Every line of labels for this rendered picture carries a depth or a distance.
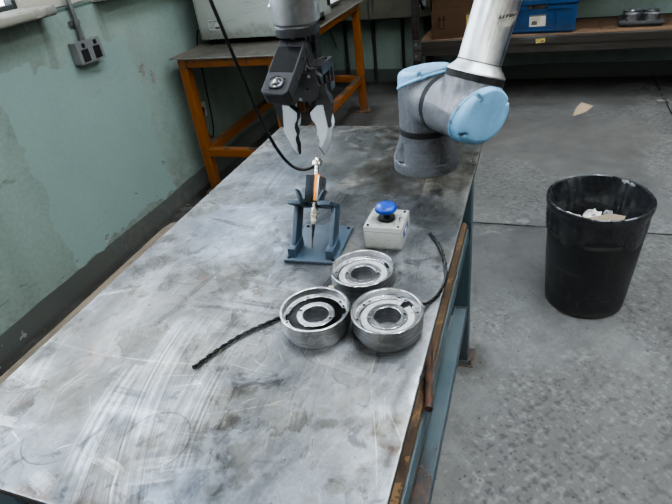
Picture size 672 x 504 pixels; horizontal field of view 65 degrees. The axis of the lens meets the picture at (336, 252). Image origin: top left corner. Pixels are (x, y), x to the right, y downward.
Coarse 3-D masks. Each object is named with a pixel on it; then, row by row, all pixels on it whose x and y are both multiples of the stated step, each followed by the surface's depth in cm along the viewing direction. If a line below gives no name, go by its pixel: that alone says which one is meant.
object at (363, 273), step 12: (348, 252) 90; (360, 252) 91; (372, 252) 90; (336, 264) 89; (360, 264) 89; (372, 264) 89; (384, 264) 88; (336, 276) 87; (348, 276) 86; (360, 276) 90; (372, 276) 89; (336, 288) 85; (348, 288) 83; (360, 288) 82; (372, 288) 82
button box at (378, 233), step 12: (372, 216) 99; (396, 216) 98; (408, 216) 99; (372, 228) 96; (384, 228) 95; (396, 228) 94; (408, 228) 100; (372, 240) 97; (384, 240) 96; (396, 240) 96
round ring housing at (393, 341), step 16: (384, 288) 81; (368, 304) 80; (384, 304) 79; (416, 304) 78; (352, 320) 76; (368, 320) 77; (384, 320) 80; (400, 320) 76; (416, 320) 76; (368, 336) 74; (384, 336) 72; (400, 336) 73; (416, 336) 74
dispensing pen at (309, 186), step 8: (320, 160) 97; (312, 176) 95; (312, 184) 95; (312, 192) 95; (304, 200) 95; (312, 200) 95; (312, 208) 96; (312, 216) 96; (312, 224) 96; (312, 232) 97; (312, 240) 97
